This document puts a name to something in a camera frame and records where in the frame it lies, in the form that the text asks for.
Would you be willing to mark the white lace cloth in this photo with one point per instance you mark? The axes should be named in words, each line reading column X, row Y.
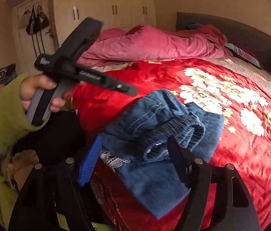
column 111, row 160

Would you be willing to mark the patterned pillow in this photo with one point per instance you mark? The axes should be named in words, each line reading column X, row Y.
column 244, row 54

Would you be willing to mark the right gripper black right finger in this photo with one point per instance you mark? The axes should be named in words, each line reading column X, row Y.
column 195, row 174

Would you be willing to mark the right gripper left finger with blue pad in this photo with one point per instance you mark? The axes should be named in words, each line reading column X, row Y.
column 70, row 176

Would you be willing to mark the green left sleeve forearm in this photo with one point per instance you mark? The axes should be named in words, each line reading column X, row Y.
column 14, row 126

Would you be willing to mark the person's left hand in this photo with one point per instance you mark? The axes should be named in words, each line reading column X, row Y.
column 30, row 85

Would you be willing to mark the striped clothes heap by door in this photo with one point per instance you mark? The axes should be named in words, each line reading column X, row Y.
column 7, row 74

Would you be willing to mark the dark grey headboard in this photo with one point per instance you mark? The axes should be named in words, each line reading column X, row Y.
column 247, row 37

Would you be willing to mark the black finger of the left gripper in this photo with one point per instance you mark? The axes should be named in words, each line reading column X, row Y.
column 119, row 86

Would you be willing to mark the red floral blanket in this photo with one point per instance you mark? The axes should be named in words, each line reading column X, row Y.
column 245, row 140

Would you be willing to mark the cream wardrobe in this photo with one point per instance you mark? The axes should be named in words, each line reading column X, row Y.
column 124, row 14

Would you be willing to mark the blue denim jeans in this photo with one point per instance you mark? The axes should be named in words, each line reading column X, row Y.
column 140, row 135

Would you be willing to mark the hanging bags on door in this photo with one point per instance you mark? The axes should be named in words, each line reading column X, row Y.
column 33, row 22

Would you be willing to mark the pink crumpled duvet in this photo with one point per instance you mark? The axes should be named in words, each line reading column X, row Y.
column 145, row 42

